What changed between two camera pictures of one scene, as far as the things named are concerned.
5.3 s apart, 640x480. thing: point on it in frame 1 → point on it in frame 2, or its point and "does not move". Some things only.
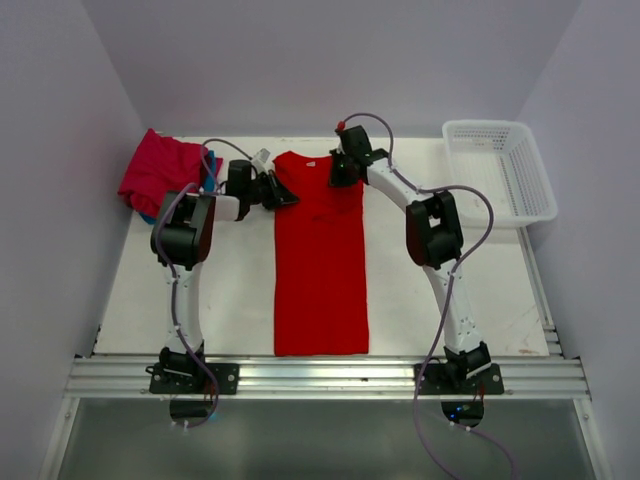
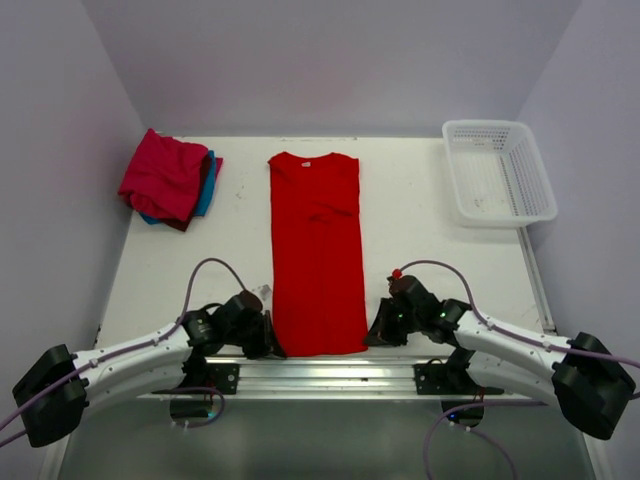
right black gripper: x=341 y=173 → x=388 y=326
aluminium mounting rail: x=327 y=378 does not move
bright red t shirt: x=320 y=272 does not move
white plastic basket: x=502 y=159 does not move
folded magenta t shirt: x=163 y=164 does not move
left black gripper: x=272 y=190 → x=263 y=334
